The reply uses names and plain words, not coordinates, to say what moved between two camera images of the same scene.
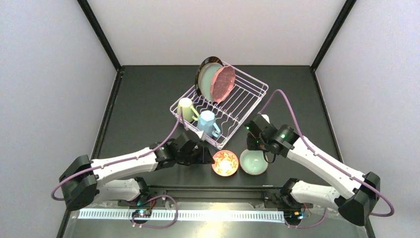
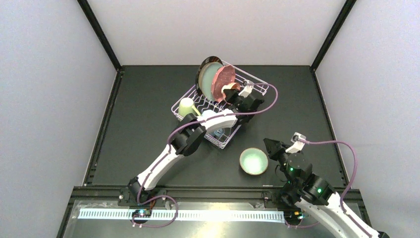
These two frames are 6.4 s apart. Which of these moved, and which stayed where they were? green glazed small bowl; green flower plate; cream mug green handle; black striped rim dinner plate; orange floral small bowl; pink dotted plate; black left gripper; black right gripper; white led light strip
Moved: black left gripper; orange floral small bowl; black right gripper
Stayed: cream mug green handle; green flower plate; pink dotted plate; black striped rim dinner plate; green glazed small bowl; white led light strip
